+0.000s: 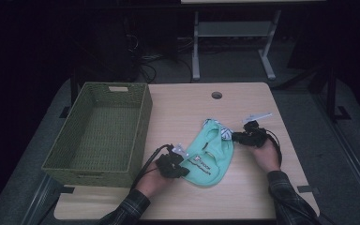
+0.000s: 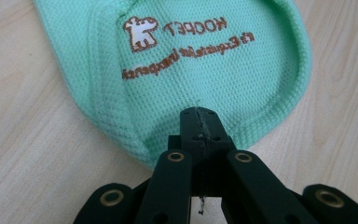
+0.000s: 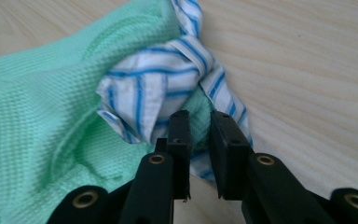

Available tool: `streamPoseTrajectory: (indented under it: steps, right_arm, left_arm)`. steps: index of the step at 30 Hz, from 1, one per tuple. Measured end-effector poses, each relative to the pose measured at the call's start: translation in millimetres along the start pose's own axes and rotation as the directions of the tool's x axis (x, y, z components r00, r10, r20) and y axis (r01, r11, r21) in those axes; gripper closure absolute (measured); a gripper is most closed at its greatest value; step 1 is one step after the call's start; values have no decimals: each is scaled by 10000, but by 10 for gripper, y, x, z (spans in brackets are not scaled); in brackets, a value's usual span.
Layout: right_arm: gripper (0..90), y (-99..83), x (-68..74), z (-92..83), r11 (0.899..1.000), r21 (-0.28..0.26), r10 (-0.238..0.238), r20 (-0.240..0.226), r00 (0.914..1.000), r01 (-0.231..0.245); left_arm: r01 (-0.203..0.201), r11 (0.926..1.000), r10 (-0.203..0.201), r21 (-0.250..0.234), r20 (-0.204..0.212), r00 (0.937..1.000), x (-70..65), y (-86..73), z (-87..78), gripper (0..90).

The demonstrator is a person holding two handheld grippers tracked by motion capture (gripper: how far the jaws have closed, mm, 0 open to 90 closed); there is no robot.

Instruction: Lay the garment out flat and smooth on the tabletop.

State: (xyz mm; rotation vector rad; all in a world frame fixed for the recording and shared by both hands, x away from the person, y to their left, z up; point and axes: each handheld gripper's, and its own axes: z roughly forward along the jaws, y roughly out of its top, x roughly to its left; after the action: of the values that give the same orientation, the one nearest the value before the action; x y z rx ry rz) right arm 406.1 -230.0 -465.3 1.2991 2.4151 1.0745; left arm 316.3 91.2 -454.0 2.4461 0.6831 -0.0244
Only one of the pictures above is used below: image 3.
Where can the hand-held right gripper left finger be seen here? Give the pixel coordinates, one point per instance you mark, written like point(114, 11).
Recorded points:
point(179, 155)

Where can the white blue striped cloth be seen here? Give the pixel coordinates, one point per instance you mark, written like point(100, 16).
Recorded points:
point(149, 93)

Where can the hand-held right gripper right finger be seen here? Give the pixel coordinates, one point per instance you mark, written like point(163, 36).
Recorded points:
point(230, 158)

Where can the mint green knit cloth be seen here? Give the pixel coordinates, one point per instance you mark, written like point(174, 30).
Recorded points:
point(43, 118)

